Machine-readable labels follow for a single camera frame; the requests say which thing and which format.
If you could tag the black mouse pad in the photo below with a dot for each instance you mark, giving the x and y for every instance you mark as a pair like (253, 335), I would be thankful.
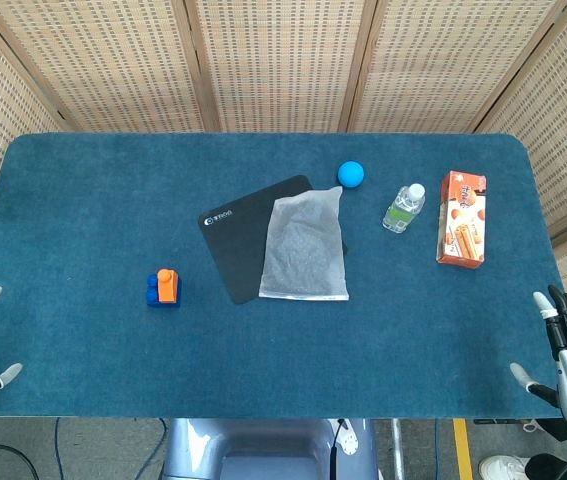
(235, 245)

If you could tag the orange plastic block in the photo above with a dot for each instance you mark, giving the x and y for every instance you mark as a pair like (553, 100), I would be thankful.
(167, 290)

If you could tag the blue plastic toy block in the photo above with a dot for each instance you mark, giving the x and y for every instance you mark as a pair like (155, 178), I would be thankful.
(152, 295)

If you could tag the orange snack box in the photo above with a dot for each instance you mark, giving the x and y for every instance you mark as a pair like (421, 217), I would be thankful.
(463, 225)

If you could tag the blue ball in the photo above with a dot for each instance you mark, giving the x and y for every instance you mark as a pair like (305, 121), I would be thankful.
(351, 174)

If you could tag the clear water bottle green label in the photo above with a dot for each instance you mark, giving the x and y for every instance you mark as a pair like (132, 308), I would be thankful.
(402, 212)

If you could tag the metal table leg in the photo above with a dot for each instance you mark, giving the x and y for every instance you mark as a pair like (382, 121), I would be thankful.
(397, 450)

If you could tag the woven wooden folding screen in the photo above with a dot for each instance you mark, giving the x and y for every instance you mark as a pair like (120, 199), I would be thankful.
(283, 60)

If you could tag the grey blue robot torso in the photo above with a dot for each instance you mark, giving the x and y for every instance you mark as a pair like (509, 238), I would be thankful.
(263, 440)

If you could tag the white shoe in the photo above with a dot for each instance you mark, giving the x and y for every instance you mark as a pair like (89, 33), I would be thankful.
(503, 467)

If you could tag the blue felt table cover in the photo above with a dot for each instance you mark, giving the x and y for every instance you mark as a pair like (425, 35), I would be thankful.
(113, 175)

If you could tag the translucent white plastic bag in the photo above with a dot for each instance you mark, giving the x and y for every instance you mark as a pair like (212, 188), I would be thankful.
(303, 245)

